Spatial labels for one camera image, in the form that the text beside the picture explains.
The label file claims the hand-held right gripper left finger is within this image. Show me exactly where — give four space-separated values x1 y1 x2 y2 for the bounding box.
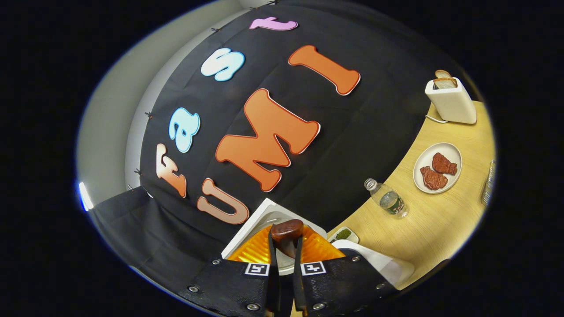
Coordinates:
178 225 281 317

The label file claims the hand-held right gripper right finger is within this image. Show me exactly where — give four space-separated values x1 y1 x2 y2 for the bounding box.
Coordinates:
293 225 399 317

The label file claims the white rice cooker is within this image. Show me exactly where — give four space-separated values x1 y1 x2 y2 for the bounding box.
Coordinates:
220 198 416 291

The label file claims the metal wire chopstick holder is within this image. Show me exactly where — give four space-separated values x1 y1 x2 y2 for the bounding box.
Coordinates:
481 159 496 207

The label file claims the small white green-filled dish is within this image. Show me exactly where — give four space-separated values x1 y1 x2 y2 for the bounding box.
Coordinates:
328 226 359 243

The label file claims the clear plastic water bottle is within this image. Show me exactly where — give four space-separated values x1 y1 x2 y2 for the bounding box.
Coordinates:
364 178 409 219

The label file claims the white round plate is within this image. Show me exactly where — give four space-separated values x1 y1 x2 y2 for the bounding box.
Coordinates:
413 142 463 195

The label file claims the ceiling light strip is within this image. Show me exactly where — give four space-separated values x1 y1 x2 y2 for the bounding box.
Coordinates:
78 181 94 212

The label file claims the white toaster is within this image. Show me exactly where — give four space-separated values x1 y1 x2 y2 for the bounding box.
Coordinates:
425 77 478 125

